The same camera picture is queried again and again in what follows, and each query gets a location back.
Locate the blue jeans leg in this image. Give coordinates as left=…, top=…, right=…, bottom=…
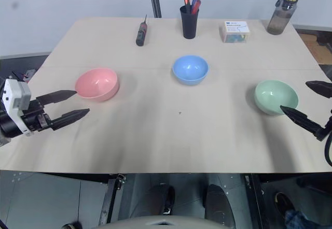
left=284, top=209, right=316, bottom=229

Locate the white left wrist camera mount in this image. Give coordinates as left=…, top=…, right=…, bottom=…
left=0, top=78, right=34, bottom=137

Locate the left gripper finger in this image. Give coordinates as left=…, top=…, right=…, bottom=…
left=35, top=90, right=78, bottom=107
left=49, top=108, right=91, bottom=132

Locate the clear card box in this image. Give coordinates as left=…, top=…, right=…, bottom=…
left=219, top=20, right=252, bottom=44

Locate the black red precision screwdriver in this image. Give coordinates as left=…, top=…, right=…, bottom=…
left=135, top=14, right=148, bottom=48

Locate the dark person's shoe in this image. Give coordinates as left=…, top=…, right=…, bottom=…
left=274, top=192, right=297, bottom=216

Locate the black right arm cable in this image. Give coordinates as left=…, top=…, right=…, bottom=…
left=324, top=109, right=332, bottom=167

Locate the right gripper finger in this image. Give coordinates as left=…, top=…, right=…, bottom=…
left=279, top=105, right=328, bottom=138
left=305, top=80, right=332, bottom=98

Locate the blue plastic bowl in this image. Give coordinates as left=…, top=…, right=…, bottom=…
left=172, top=54, right=210, bottom=87

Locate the dark rounded robot foot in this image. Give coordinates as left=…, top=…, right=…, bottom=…
left=204, top=184, right=236, bottom=227

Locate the green plastic bowl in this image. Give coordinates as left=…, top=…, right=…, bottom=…
left=253, top=79, right=299, bottom=116

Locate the black pen cup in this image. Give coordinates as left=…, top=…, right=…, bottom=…
left=179, top=5, right=200, bottom=39

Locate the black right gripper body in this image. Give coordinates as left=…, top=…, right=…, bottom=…
left=318, top=114, right=332, bottom=142

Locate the grey robot torso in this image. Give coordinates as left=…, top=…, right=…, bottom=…
left=96, top=214, right=224, bottom=229

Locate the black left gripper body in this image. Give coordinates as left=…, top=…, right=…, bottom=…
left=20, top=98, right=53, bottom=133

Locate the pink plastic bowl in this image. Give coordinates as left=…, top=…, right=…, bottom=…
left=74, top=67, right=120, bottom=103

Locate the small red black parts clutter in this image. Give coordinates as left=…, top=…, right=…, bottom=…
left=10, top=69, right=36, bottom=82

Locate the black metal table leg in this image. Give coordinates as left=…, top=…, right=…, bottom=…
left=98, top=173, right=127, bottom=226
left=245, top=173, right=272, bottom=229

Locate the grey water bottle black lid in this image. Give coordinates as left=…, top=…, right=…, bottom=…
left=266, top=0, right=305, bottom=36

